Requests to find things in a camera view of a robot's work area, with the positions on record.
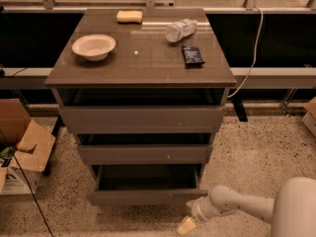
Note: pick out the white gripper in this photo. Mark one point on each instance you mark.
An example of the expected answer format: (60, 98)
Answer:
(197, 210)

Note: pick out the grey bottom drawer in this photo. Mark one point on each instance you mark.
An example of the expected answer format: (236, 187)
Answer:
(146, 185)

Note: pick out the grey drawer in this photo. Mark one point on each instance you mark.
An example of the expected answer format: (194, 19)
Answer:
(111, 120)
(146, 185)
(144, 154)

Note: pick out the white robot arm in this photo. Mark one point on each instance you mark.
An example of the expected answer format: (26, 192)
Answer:
(292, 213)

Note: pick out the grey middle drawer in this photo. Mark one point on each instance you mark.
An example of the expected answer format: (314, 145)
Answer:
(144, 154)

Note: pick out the grey drawer cabinet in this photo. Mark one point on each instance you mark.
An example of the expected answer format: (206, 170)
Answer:
(143, 70)

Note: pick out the grey top drawer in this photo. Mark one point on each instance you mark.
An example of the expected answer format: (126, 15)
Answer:
(111, 120)

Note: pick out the cardboard box right edge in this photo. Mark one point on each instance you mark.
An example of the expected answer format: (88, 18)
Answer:
(309, 118)

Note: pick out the dark blue snack packet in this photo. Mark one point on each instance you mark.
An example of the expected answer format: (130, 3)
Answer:
(192, 55)

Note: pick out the open cardboard box left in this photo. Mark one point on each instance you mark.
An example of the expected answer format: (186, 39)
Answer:
(25, 149)

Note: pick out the clear plastic water bottle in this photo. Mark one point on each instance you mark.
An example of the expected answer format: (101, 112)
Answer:
(180, 30)

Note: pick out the white paper bowl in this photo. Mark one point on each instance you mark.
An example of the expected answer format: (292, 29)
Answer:
(94, 47)

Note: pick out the yellow sponge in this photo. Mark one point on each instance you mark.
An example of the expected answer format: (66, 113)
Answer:
(129, 16)

